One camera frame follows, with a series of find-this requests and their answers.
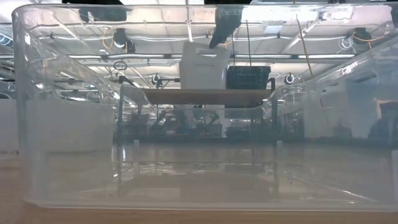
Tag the white plastic basket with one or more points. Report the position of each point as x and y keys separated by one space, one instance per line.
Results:
x=326 y=121
x=202 y=68
x=62 y=124

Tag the clear plastic basket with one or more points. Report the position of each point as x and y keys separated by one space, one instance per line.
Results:
x=199 y=186
x=5 y=81

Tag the small black hanging hook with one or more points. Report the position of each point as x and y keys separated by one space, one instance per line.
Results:
x=155 y=79
x=289 y=78

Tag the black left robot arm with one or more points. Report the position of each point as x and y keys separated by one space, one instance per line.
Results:
x=102 y=12

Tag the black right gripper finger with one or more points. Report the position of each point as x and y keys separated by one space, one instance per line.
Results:
x=222 y=34

